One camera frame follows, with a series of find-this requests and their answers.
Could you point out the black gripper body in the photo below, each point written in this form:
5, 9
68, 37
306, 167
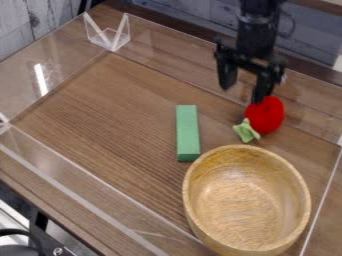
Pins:
252, 52

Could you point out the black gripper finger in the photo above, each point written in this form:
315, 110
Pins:
263, 87
227, 70

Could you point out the red plush strawberry toy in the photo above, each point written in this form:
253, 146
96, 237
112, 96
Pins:
263, 118

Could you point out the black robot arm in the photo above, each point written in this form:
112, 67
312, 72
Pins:
259, 8

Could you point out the green rectangular block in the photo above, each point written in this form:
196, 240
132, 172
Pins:
187, 133

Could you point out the wooden bowl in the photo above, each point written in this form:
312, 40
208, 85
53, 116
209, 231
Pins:
245, 200

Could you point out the clear acrylic enclosure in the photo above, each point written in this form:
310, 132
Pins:
88, 139

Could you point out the black table frame bracket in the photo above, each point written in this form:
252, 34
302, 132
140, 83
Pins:
50, 246

